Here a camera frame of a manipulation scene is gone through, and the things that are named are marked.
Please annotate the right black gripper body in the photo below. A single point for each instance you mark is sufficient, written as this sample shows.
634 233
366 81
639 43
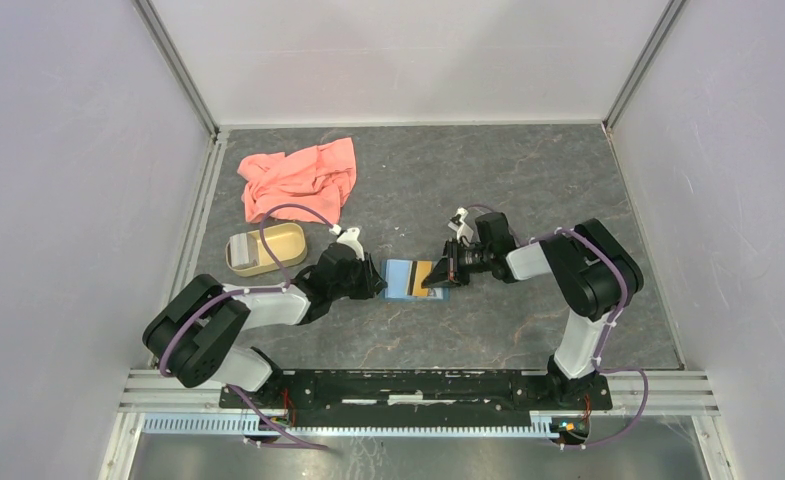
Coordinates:
472 260

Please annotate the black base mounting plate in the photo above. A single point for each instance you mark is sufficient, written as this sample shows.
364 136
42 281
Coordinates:
419 398

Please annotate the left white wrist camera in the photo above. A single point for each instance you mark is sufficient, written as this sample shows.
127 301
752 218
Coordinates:
350 238

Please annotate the gold oval tray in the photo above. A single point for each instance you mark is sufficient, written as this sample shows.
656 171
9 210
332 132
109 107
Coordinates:
287 242

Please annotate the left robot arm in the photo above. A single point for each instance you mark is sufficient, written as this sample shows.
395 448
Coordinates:
194 337

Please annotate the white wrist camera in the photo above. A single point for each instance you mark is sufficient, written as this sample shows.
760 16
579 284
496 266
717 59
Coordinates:
463 233
350 238

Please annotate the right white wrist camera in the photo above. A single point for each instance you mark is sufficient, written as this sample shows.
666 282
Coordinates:
463 233

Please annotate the blue card holder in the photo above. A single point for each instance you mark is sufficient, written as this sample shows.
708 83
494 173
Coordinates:
396 273

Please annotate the gold credit card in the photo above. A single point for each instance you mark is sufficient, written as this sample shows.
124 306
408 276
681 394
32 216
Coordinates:
419 272

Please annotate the silver card in tray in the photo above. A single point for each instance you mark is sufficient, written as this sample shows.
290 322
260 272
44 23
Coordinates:
242 250

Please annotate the pink crumpled cloth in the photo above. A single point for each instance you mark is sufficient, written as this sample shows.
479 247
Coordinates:
313 183

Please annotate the aluminium frame rail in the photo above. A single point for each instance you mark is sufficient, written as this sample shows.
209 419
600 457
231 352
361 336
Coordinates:
151 403

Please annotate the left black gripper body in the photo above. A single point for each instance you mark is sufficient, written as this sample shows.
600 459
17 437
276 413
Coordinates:
353 286

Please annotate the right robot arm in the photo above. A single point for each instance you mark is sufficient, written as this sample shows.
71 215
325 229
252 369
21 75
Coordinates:
595 274

